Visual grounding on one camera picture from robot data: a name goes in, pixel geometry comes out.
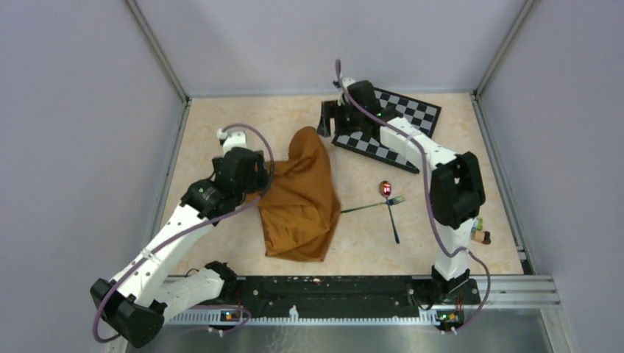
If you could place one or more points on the iridescent fork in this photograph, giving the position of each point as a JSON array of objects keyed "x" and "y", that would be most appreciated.
[{"x": 390, "y": 202}]

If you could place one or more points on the brown cloth napkin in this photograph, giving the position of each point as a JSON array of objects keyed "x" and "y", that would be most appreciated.
[{"x": 299, "y": 214}]

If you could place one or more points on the iridescent spoon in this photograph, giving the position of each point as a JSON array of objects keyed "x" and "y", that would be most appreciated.
[{"x": 385, "y": 192}]

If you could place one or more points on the black grey checkerboard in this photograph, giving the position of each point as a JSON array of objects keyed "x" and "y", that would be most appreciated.
[{"x": 420, "y": 114}]

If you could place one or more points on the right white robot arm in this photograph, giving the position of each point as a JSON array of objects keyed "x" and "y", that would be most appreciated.
[{"x": 395, "y": 130}]

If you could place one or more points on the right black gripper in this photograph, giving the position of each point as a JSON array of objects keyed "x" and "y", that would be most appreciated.
[{"x": 331, "y": 109}]

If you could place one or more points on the aluminium frame rail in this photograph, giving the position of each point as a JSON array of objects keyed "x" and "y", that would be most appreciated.
[{"x": 522, "y": 292}]

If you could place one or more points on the small brown wooden block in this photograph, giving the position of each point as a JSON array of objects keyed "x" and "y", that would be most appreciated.
[{"x": 483, "y": 237}]

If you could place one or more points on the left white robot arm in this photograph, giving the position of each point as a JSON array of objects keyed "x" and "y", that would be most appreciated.
[{"x": 137, "y": 302}]

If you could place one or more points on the white slotted cable duct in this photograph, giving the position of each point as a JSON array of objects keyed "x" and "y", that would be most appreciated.
[{"x": 215, "y": 318}]

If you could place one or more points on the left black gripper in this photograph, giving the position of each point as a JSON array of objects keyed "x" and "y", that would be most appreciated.
[{"x": 258, "y": 177}]

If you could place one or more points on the green owl toy block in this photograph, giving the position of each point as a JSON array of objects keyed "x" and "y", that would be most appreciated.
[{"x": 477, "y": 225}]

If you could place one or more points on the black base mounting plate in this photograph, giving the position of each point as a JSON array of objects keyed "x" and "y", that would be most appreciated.
[{"x": 344, "y": 297}]

